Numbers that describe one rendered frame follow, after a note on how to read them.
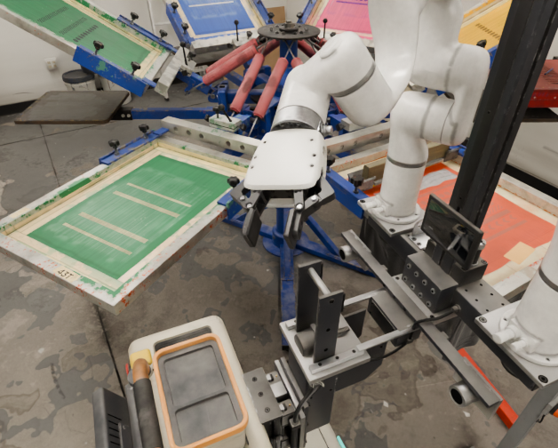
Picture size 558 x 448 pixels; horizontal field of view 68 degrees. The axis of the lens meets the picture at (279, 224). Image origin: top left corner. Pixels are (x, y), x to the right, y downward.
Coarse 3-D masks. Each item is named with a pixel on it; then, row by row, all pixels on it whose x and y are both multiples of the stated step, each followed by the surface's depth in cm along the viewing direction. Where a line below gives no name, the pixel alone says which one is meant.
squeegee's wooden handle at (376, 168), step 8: (432, 144) 156; (440, 144) 156; (432, 152) 156; (440, 152) 159; (384, 160) 146; (432, 160) 159; (368, 168) 142; (376, 168) 144; (384, 168) 146; (368, 176) 144; (376, 176) 146
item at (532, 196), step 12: (348, 156) 162; (360, 156) 162; (372, 156) 165; (384, 156) 169; (336, 168) 158; (348, 168) 162; (504, 180) 150; (516, 180) 148; (516, 192) 147; (528, 192) 143; (540, 192) 142; (540, 204) 140; (552, 204) 137; (516, 276) 110; (528, 276) 110; (504, 288) 107; (516, 288) 107
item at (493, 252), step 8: (368, 192) 149; (376, 192) 149; (424, 192) 149; (496, 240) 128; (504, 240) 128; (488, 248) 125; (496, 248) 125; (504, 248) 125; (480, 256) 122; (488, 256) 122; (496, 256) 122; (488, 264) 119; (496, 264) 119; (504, 264) 119; (488, 272) 117
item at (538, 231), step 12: (432, 168) 162; (444, 168) 162; (444, 180) 155; (504, 204) 143; (528, 216) 137; (516, 228) 132; (528, 228) 132; (540, 228) 132; (552, 228) 132; (516, 240) 128; (528, 240) 128; (540, 240) 128
